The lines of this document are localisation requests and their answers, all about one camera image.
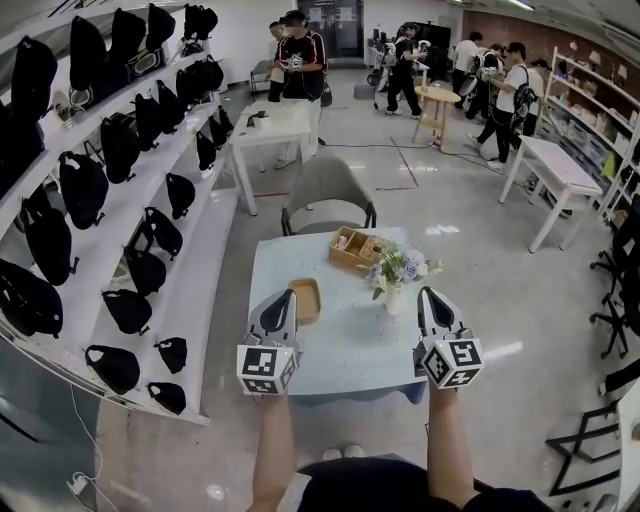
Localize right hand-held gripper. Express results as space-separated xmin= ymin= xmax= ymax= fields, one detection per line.
xmin=412 ymin=286 xmax=485 ymax=389

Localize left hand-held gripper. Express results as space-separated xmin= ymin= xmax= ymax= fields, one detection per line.
xmin=235 ymin=288 xmax=304 ymax=398

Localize wooden rectangular container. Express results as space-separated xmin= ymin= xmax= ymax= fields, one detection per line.
xmin=287 ymin=277 xmax=321 ymax=327

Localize person's right forearm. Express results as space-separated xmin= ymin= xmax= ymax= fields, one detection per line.
xmin=424 ymin=382 xmax=482 ymax=512

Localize person's left forearm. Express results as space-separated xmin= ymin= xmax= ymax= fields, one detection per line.
xmin=252 ymin=392 xmax=302 ymax=512

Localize white flower vase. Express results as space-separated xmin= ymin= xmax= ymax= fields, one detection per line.
xmin=384 ymin=283 xmax=408 ymax=317

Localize pale flower bouquet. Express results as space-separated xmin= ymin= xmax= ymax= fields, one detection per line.
xmin=356 ymin=238 xmax=444 ymax=301

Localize light blue table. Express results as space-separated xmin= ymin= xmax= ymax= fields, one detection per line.
xmin=248 ymin=227 xmax=429 ymax=407

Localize wooden divided organizer box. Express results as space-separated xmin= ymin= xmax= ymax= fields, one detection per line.
xmin=328 ymin=226 xmax=389 ymax=267

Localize grey upholstered chair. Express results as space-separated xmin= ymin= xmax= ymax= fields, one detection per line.
xmin=280 ymin=155 xmax=378 ymax=237

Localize black office chair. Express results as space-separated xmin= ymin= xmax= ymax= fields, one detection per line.
xmin=588 ymin=193 xmax=640 ymax=360

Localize white tiered display shelf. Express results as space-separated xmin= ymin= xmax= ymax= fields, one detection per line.
xmin=0 ymin=0 xmax=240 ymax=427

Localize person's black shirt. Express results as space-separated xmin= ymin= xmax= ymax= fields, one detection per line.
xmin=296 ymin=455 xmax=554 ymax=512

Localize long white table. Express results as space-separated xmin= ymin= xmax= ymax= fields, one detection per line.
xmin=498 ymin=134 xmax=604 ymax=254

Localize white square table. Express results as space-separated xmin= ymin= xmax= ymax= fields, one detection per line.
xmin=228 ymin=99 xmax=314 ymax=217

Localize round wooden side table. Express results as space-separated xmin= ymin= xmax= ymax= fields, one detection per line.
xmin=411 ymin=84 xmax=462 ymax=147

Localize rows of black bags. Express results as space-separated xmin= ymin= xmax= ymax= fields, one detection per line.
xmin=0 ymin=2 xmax=235 ymax=416

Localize white storage shelving unit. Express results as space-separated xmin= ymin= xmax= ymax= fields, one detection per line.
xmin=533 ymin=45 xmax=640 ymax=226

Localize black and white case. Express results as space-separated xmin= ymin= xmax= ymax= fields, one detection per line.
xmin=125 ymin=47 xmax=167 ymax=82

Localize dark double door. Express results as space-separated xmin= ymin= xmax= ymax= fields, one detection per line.
xmin=303 ymin=6 xmax=365 ymax=59

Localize white headset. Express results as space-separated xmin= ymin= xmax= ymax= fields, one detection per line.
xmin=51 ymin=88 xmax=97 ymax=122

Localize black floor cable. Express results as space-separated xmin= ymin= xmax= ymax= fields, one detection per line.
xmin=317 ymin=137 xmax=506 ymax=174

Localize black metal folding frame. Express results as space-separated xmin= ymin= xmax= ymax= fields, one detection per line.
xmin=544 ymin=401 xmax=625 ymax=497

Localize white power strip with cable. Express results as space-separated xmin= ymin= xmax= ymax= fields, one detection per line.
xmin=66 ymin=384 xmax=121 ymax=512

